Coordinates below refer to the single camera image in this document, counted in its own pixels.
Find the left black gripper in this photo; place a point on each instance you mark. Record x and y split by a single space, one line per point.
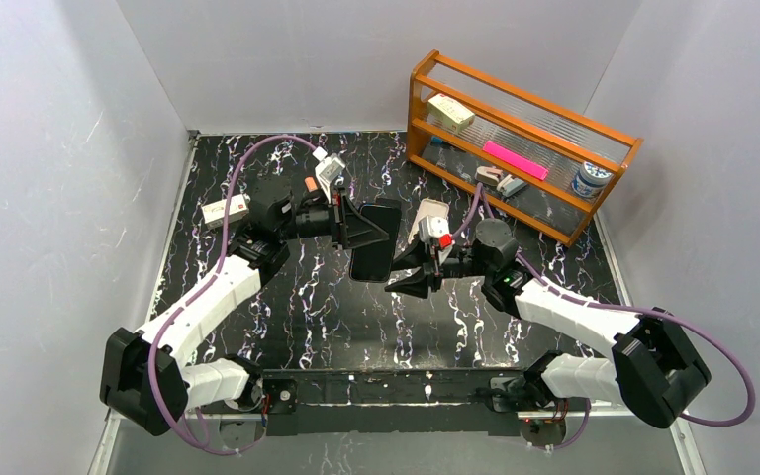
340 221

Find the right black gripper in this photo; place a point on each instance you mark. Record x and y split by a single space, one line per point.
436 265

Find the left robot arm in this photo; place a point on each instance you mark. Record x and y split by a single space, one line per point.
147 375

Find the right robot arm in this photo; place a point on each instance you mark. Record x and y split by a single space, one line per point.
643 361

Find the pink flat case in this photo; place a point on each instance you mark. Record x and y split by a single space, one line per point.
519 162

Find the orange grey highlighter marker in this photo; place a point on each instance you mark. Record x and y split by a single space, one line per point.
311 184

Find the beige small stapler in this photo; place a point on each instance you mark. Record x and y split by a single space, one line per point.
490 176

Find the light blue stapler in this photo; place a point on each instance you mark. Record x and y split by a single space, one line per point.
510 186

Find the cream cardboard box on shelf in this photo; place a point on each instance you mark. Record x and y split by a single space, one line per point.
452 114

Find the white box on table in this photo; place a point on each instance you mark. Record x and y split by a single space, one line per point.
215 213

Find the orange wooden shelf rack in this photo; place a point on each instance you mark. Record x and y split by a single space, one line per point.
537 129

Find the blue white round jar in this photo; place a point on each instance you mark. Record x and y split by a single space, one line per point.
590 180

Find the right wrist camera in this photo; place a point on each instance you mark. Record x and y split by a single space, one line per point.
435 233

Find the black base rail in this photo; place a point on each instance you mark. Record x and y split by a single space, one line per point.
385 401

